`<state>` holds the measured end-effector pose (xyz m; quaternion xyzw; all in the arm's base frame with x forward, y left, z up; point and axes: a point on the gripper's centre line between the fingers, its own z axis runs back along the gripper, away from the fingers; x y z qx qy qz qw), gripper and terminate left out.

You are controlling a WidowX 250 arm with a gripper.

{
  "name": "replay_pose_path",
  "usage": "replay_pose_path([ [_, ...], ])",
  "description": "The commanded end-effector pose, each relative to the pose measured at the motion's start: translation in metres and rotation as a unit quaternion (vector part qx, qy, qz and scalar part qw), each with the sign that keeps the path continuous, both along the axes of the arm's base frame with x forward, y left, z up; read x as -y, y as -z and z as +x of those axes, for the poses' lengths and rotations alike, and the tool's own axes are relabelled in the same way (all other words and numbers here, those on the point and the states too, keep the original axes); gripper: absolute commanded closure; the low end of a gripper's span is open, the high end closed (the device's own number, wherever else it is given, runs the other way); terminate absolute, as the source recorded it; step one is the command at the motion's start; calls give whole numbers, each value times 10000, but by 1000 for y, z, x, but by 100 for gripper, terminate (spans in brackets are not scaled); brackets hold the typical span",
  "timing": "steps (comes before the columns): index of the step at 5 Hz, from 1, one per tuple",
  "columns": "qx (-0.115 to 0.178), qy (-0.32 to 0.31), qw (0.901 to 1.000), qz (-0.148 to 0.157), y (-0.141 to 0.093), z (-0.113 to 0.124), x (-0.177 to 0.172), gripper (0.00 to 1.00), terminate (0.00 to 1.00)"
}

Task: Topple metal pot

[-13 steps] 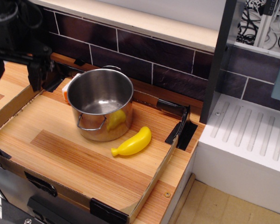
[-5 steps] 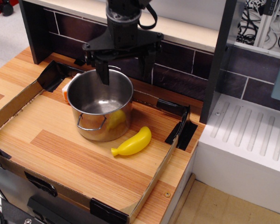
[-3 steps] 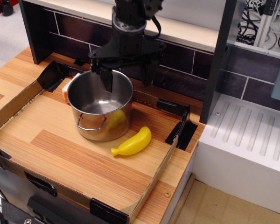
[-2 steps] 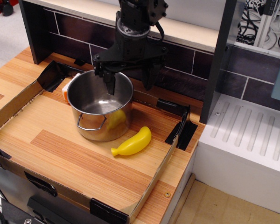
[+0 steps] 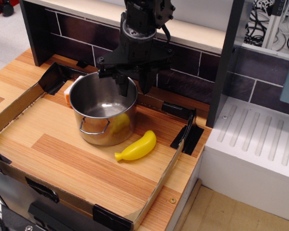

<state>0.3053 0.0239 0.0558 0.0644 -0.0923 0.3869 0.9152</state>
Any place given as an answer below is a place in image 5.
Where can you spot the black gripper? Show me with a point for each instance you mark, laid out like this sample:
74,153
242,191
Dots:
138,56

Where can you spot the stainless steel pot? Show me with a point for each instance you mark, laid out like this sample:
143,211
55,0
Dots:
104,117

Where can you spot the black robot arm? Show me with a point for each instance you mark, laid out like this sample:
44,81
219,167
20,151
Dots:
147,17

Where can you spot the cardboard fence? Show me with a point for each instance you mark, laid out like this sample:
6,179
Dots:
50,175

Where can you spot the yellow toy banana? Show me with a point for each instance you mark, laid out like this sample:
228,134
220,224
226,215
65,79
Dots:
138,149

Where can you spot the orange slice toy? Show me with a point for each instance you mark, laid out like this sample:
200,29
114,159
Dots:
68,90

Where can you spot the brass screw in tabletop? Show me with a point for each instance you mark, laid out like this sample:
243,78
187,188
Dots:
172,200

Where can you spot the white drying rack block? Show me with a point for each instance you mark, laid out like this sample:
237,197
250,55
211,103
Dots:
246,157

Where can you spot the dark vertical post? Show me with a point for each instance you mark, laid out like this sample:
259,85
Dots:
221,86

